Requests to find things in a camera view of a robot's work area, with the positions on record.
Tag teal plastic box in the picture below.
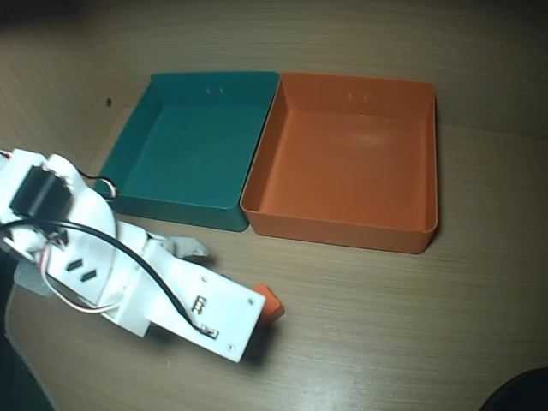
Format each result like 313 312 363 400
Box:
94 70 282 234

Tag white wrist camera mount plate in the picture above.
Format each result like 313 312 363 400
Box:
143 237 267 364

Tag white red servo wires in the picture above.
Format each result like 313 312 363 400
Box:
39 237 117 314

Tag black camera cable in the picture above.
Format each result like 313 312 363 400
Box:
0 219 218 337

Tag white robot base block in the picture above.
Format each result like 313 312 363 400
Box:
14 260 55 299

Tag orange cube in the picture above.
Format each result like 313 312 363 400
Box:
255 283 286 327

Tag orange plastic box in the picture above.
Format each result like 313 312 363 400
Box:
239 71 440 256

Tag thin black wire loop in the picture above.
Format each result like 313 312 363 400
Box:
80 172 118 200

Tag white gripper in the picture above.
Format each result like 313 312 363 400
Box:
42 218 211 340

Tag dark round object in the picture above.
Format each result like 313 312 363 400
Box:
481 366 548 411

